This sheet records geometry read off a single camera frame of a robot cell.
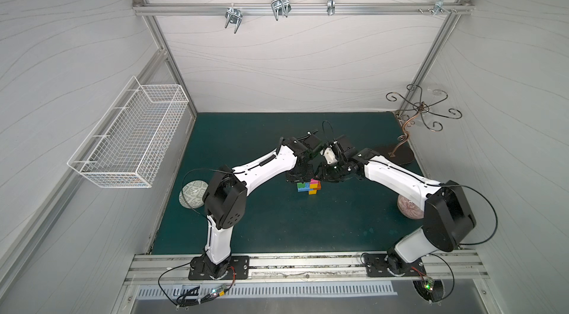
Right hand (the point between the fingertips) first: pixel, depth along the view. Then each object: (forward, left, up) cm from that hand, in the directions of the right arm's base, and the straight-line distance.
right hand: (316, 176), depth 85 cm
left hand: (-2, +4, 0) cm, 4 cm away
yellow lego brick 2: (-3, +1, -3) cm, 4 cm away
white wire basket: (-4, +62, +22) cm, 66 cm away
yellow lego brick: (-3, +1, -8) cm, 9 cm away
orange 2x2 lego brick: (-2, -1, -4) cm, 5 cm away
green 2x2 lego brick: (-2, +6, -4) cm, 7 cm away
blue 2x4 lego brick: (-3, +4, -5) cm, 7 cm away
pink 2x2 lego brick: (-3, +1, +1) cm, 3 cm away
